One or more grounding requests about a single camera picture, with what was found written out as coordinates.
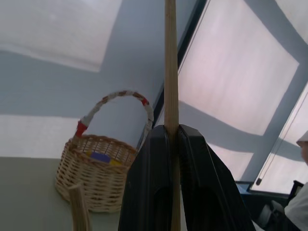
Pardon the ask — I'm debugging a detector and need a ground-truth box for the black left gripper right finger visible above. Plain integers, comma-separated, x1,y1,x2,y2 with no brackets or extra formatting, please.
177,124,255,231

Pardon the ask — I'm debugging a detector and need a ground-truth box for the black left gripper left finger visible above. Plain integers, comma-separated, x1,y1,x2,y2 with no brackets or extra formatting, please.
117,124,174,231

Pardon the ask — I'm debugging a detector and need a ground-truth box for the wooden chopstick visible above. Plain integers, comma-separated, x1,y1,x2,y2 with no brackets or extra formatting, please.
68,184,93,231
164,0,181,231

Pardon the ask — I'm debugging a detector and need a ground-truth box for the dark office chair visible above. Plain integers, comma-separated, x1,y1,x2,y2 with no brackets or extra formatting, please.
255,179,305,229

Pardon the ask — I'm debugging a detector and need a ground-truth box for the person in white clothes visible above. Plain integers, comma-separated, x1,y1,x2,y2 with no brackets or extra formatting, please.
283,130,308,231

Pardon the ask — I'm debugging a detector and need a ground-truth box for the woven wicker basket with handle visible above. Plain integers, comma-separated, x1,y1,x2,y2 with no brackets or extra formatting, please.
54,90,154,213

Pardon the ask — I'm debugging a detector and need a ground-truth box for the window blind pull cord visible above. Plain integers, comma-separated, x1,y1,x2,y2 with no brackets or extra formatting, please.
256,89,308,185

